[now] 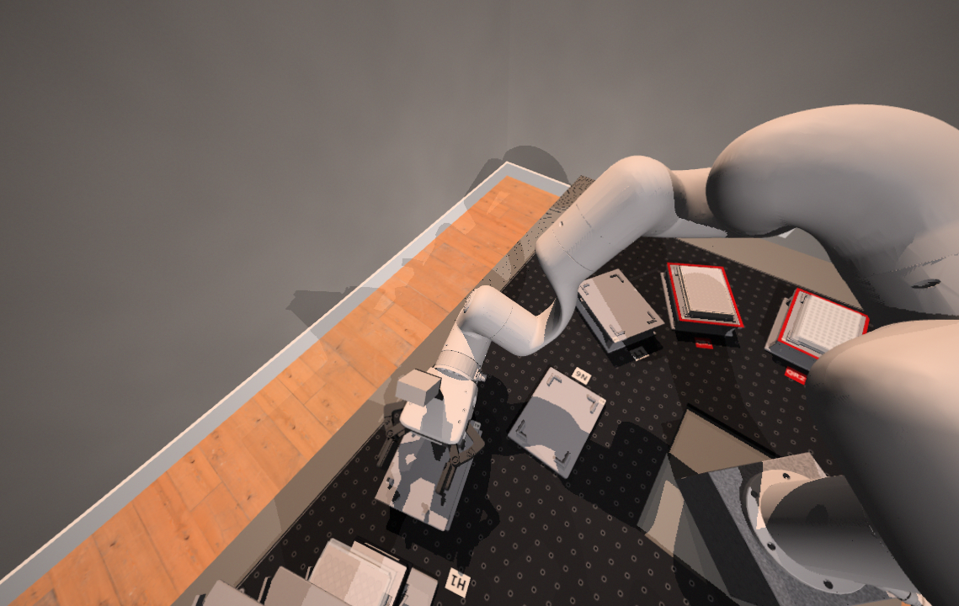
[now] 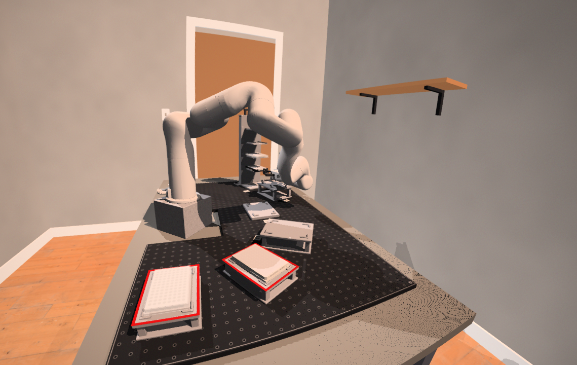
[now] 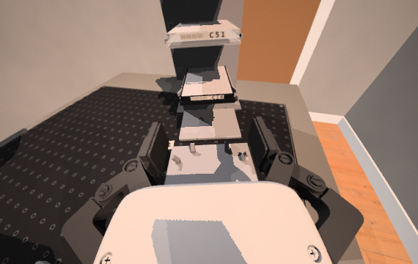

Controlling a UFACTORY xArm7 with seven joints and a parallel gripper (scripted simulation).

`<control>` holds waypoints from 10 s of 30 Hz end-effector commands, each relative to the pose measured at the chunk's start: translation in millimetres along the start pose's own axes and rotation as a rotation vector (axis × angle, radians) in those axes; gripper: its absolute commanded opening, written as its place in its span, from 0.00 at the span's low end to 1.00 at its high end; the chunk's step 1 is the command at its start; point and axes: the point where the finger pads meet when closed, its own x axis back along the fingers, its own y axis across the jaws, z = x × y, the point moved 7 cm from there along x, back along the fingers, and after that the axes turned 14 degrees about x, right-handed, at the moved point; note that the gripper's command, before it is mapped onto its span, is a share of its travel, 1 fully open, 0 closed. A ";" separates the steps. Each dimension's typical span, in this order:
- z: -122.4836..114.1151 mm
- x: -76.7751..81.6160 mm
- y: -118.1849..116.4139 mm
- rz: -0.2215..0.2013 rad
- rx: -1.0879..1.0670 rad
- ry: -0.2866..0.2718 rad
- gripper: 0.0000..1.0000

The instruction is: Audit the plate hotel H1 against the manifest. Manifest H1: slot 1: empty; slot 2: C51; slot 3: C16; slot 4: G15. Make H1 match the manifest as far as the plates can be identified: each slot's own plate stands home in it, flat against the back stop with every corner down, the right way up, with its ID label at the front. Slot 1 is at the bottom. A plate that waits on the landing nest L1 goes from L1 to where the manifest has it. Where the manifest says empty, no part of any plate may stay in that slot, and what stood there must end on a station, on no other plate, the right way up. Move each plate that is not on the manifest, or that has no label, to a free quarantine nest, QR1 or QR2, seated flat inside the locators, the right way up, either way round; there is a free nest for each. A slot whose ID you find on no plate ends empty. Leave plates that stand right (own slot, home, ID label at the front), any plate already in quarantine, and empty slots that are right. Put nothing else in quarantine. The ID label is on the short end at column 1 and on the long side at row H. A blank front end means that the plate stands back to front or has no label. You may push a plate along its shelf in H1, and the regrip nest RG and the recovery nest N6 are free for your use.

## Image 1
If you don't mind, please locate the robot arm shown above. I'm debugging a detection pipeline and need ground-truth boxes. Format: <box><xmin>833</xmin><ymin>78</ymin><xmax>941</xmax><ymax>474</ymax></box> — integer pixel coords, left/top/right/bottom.
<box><xmin>435</xmin><ymin>104</ymin><xmax>959</xmax><ymax>606</ymax></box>

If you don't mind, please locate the beige rectangular nest with red border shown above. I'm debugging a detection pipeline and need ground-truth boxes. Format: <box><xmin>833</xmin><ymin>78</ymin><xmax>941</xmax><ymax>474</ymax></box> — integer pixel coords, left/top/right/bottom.
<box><xmin>764</xmin><ymin>288</ymin><xmax>870</xmax><ymax>371</ymax></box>

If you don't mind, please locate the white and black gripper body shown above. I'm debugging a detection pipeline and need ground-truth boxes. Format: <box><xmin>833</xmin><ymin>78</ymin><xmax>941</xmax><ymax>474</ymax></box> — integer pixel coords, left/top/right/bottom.
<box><xmin>400</xmin><ymin>365</ymin><xmax>478</xmax><ymax>449</ymax></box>

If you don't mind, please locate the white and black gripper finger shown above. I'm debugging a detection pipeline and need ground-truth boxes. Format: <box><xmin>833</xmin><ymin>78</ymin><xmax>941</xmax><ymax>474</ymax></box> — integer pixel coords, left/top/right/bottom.
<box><xmin>376</xmin><ymin>401</ymin><xmax>412</xmax><ymax>470</ymax></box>
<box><xmin>435</xmin><ymin>421</ymin><xmax>485</xmax><ymax>496</ymax></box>

